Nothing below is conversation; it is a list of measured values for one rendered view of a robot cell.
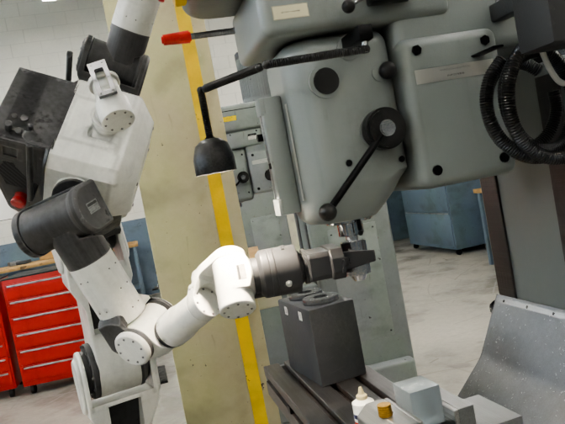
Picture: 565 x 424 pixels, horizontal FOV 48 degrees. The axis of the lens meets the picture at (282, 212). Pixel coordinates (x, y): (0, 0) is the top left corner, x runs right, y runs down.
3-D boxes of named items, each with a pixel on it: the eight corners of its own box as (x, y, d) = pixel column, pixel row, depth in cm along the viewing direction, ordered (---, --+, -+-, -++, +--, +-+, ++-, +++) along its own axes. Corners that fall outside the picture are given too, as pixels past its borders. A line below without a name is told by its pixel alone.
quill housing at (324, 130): (318, 230, 104) (282, 37, 102) (287, 226, 124) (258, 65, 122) (422, 208, 108) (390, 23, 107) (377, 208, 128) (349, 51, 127)
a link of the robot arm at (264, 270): (270, 238, 114) (208, 250, 113) (282, 290, 108) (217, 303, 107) (272, 269, 123) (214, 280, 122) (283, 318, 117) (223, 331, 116)
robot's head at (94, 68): (102, 122, 126) (92, 98, 120) (90, 91, 130) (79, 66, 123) (132, 112, 128) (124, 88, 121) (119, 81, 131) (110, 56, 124)
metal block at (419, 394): (416, 431, 97) (409, 393, 97) (398, 418, 103) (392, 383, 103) (446, 421, 99) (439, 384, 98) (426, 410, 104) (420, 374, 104)
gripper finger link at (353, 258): (375, 263, 115) (342, 269, 114) (372, 246, 115) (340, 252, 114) (377, 264, 113) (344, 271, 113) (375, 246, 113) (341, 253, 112)
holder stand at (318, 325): (322, 388, 149) (306, 304, 148) (289, 367, 169) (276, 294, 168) (366, 373, 153) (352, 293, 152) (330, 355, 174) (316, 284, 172)
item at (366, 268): (355, 271, 120) (350, 244, 120) (376, 270, 117) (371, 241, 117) (340, 277, 117) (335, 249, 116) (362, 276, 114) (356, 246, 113)
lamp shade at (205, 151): (187, 177, 110) (181, 143, 109) (219, 172, 115) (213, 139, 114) (213, 172, 104) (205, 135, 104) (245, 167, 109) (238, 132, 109)
